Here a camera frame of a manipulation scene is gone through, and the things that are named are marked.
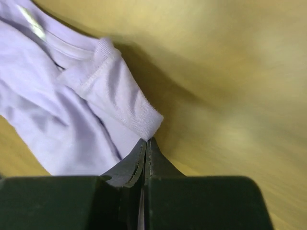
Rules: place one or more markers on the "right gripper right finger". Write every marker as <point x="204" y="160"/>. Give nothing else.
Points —
<point x="173" y="201"/>

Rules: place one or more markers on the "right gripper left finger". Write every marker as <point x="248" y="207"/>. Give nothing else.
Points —
<point x="106" y="202"/>

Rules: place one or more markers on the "purple t shirt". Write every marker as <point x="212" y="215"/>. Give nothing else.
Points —
<point x="70" y="97"/>

